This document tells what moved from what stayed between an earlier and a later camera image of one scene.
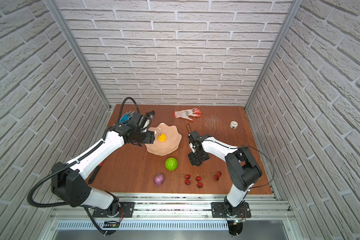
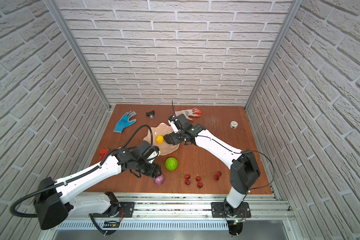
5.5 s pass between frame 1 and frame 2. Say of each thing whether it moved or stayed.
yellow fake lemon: stayed
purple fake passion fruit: stayed
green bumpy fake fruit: stayed
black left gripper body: moved
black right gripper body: moved
